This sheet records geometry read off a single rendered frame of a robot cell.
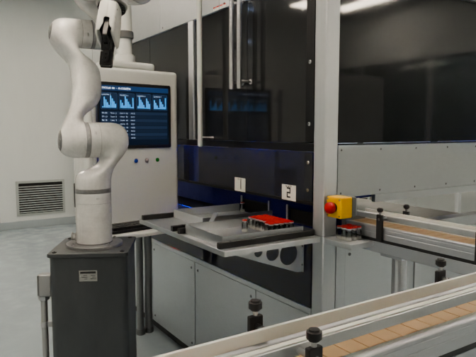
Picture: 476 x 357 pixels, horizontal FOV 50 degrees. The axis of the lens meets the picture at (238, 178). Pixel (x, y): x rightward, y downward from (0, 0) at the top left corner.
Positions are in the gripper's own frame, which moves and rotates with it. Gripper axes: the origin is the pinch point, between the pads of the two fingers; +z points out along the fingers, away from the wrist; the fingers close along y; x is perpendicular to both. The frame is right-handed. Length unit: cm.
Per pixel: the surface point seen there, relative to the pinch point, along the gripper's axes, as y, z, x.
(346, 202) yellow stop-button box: -40, 28, 76
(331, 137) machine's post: -41, 4, 71
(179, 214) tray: -89, 26, 18
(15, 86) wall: -480, -194, -214
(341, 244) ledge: -44, 41, 74
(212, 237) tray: -44, 40, 31
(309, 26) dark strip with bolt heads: -34, -34, 62
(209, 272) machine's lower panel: -129, 47, 32
